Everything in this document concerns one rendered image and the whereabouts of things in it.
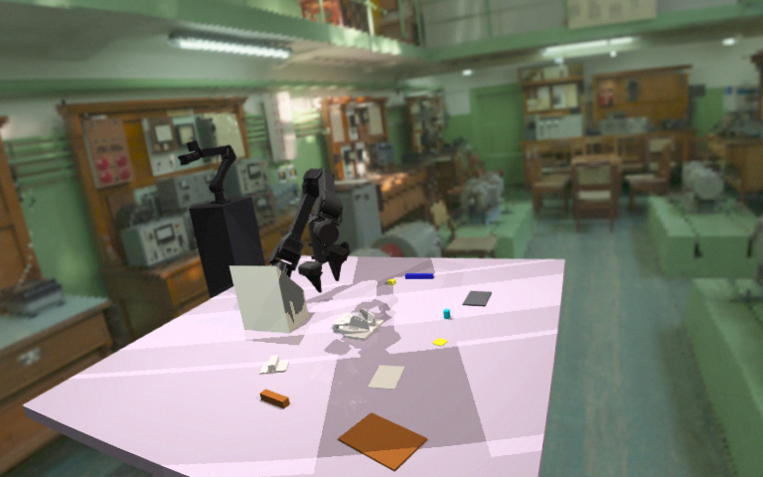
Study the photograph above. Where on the brown rectangular block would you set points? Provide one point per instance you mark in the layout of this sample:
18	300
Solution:
275	399

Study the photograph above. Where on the brown flat rectangular plate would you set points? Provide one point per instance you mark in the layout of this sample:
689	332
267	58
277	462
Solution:
383	441

